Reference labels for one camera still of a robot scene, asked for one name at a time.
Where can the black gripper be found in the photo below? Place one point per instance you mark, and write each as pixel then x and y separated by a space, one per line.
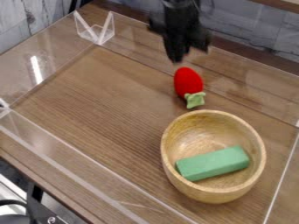
pixel 178 24

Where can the red plush strawberry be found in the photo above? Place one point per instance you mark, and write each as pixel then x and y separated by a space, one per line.
pixel 189 87

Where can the wooden bowl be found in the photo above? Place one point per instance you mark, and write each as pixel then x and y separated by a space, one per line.
pixel 204 131

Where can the green rectangular block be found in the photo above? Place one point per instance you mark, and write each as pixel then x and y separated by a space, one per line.
pixel 213 164

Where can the clear acrylic corner bracket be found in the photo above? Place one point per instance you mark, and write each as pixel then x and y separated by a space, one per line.
pixel 96 33

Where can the clear acrylic tray wall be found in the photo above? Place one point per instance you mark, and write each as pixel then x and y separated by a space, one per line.
pixel 85 109

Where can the black table frame bracket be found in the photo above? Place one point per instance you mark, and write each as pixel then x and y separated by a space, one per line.
pixel 41 214

